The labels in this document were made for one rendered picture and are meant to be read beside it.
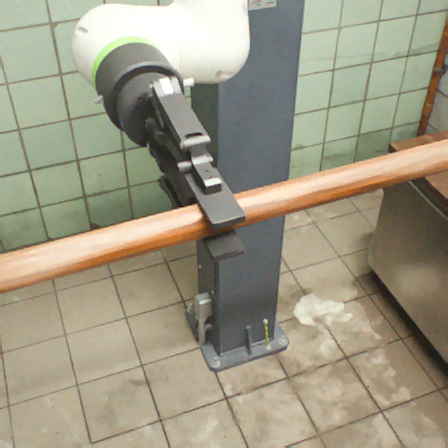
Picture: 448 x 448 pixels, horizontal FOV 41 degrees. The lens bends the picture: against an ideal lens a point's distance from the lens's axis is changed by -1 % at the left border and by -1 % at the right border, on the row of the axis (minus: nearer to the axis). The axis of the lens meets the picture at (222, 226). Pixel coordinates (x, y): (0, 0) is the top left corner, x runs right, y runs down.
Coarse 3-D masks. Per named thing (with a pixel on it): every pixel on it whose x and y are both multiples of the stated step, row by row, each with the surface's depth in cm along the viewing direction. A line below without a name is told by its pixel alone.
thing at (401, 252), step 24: (408, 144) 169; (384, 192) 179; (408, 192) 167; (432, 192) 156; (384, 216) 182; (408, 216) 170; (432, 216) 159; (384, 240) 186; (408, 240) 173; (432, 240) 162; (384, 264) 189; (408, 264) 176; (432, 264) 165; (384, 288) 202; (408, 288) 179; (432, 288) 167; (408, 312) 183; (432, 312) 170; (432, 336) 173
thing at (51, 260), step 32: (384, 160) 56; (416, 160) 56; (256, 192) 52; (288, 192) 53; (320, 192) 53; (352, 192) 55; (128, 224) 49; (160, 224) 49; (192, 224) 50; (0, 256) 46; (32, 256) 46; (64, 256) 47; (96, 256) 48; (128, 256) 49; (0, 288) 46
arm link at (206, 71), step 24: (192, 0) 74; (216, 0) 73; (240, 0) 75; (192, 24) 74; (216, 24) 75; (240, 24) 76; (192, 48) 75; (216, 48) 76; (240, 48) 77; (192, 72) 77; (216, 72) 78
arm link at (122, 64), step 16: (128, 48) 66; (144, 48) 66; (112, 64) 65; (128, 64) 64; (144, 64) 63; (160, 64) 64; (96, 80) 68; (112, 80) 64; (128, 80) 64; (192, 80) 69; (112, 96) 64; (112, 112) 66
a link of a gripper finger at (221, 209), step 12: (192, 180) 52; (192, 192) 52; (204, 192) 51; (228, 192) 51; (204, 204) 50; (216, 204) 50; (228, 204) 50; (216, 216) 49; (228, 216) 49; (240, 216) 49; (216, 228) 49
